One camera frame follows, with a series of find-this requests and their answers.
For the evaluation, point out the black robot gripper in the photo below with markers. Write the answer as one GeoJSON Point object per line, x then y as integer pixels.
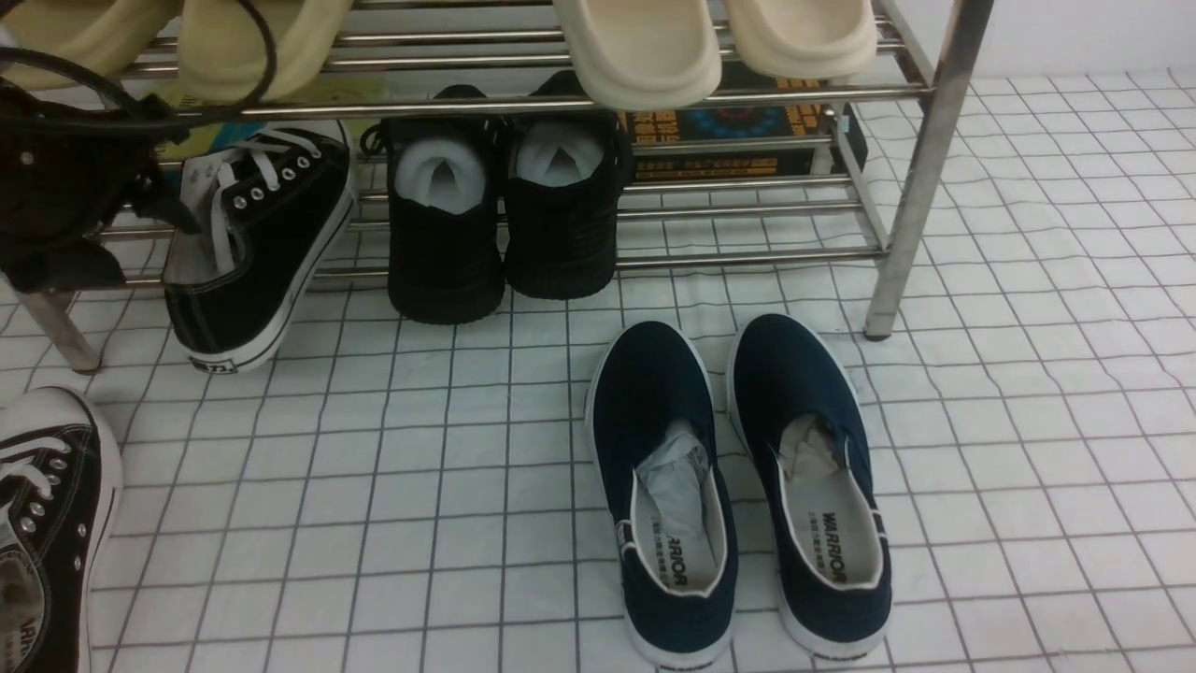
{"type": "Point", "coordinates": [58, 190]}

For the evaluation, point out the black canvas sneaker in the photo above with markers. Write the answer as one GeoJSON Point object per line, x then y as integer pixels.
{"type": "Point", "coordinates": [61, 485]}
{"type": "Point", "coordinates": [267, 210]}

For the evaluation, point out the stainless steel shoe rack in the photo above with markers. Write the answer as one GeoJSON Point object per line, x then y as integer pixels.
{"type": "Point", "coordinates": [939, 91]}

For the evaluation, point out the black mesh shoe left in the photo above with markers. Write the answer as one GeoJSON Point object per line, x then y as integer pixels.
{"type": "Point", "coordinates": [444, 265]}

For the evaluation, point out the black mesh shoe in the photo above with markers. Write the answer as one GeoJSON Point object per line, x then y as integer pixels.
{"type": "Point", "coordinates": [444, 265]}
{"type": "Point", "coordinates": [564, 175]}

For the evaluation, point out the black mesh shoe right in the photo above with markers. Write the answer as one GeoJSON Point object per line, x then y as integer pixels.
{"type": "Point", "coordinates": [564, 175]}

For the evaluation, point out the navy slip-on shoe left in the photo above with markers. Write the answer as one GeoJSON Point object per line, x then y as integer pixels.
{"type": "Point", "coordinates": [651, 424]}

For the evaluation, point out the navy slip-on shoe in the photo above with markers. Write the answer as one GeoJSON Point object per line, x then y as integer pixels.
{"type": "Point", "coordinates": [651, 424]}
{"type": "Point", "coordinates": [795, 410]}

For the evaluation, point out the navy slip-on shoe right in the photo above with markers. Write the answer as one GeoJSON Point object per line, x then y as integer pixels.
{"type": "Point", "coordinates": [795, 410]}

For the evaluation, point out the yellow-green slipper far left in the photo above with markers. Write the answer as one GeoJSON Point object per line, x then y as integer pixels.
{"type": "Point", "coordinates": [104, 36]}

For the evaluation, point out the yellow-green slipper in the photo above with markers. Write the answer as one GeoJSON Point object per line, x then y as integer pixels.
{"type": "Point", "coordinates": [104, 36]}
{"type": "Point", "coordinates": [221, 54]}

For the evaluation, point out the white checkered floor cloth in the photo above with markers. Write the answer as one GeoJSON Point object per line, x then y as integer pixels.
{"type": "Point", "coordinates": [387, 496]}

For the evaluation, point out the cream slipper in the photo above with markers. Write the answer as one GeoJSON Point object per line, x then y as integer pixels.
{"type": "Point", "coordinates": [804, 39]}
{"type": "Point", "coordinates": [642, 55]}

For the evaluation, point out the black patterned box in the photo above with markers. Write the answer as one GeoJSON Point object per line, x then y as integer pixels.
{"type": "Point", "coordinates": [776, 141]}

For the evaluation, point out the cream slipper far right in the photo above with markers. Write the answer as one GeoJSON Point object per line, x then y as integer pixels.
{"type": "Point", "coordinates": [804, 39]}

